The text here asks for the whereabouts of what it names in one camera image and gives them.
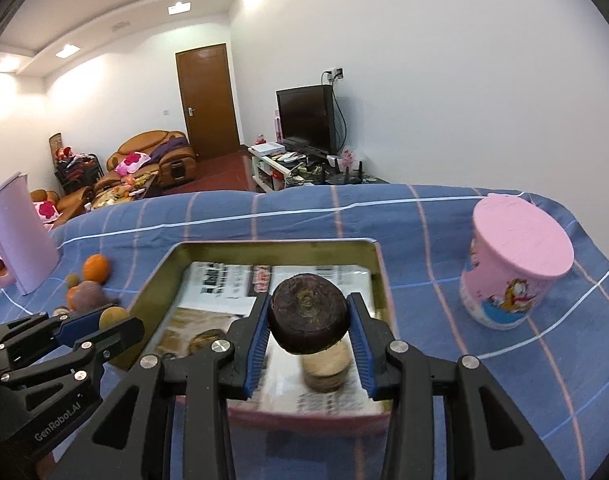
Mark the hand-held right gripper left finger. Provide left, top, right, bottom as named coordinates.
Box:
left=49, top=290, right=272, bottom=480

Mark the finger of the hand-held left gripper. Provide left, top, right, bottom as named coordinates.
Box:
left=0, top=316, right=146, bottom=401
left=0, top=305, right=120, bottom=361

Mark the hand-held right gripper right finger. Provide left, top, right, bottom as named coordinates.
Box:
left=345, top=291, right=566, bottom=480

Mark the purple passion fruit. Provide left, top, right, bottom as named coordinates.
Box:
left=78, top=281, right=110, bottom=312

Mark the dark brown round fruit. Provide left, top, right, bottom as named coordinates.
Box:
left=268, top=271, right=352, bottom=356

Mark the pink tin box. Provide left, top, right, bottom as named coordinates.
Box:
left=102, top=240, right=400, bottom=433

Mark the pale-topped brown fruit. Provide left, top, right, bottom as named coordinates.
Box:
left=299, top=342, right=352, bottom=393

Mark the newspaper sheet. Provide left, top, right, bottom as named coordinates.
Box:
left=157, top=261, right=390, bottom=416

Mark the blue checked cloth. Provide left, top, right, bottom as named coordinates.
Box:
left=0, top=183, right=609, bottom=480

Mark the pink pitcher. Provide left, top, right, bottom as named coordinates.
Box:
left=0, top=171, right=62, bottom=296

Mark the pink flower cushion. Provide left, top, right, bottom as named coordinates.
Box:
left=115, top=151, right=150, bottom=175
left=33, top=200, right=60, bottom=222

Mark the brown leather armchair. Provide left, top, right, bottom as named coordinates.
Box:
left=30, top=186, right=95, bottom=223

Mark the cluttered coffee table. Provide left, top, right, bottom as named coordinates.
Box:
left=87, top=170, right=160, bottom=211

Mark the rack with clothes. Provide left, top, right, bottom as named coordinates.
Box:
left=53, top=146, right=105, bottom=195

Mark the black router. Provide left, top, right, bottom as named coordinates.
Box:
left=325, top=157, right=365, bottom=186

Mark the white television stand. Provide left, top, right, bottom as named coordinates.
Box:
left=248, top=142, right=390, bottom=193

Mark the brown leather sofa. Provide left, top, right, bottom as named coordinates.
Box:
left=93, top=130, right=196, bottom=196

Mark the pink cartoon cup with lid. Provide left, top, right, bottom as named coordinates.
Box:
left=459, top=192, right=575, bottom=331

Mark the purple blanket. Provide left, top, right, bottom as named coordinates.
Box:
left=149, top=135, right=191, bottom=163

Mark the black television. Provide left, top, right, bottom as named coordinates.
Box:
left=276, top=85, right=337, bottom=156

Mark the brown wooden door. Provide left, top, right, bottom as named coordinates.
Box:
left=175, top=44, right=241, bottom=162

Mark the black power cable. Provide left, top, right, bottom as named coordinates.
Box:
left=331, top=80, right=347, bottom=153

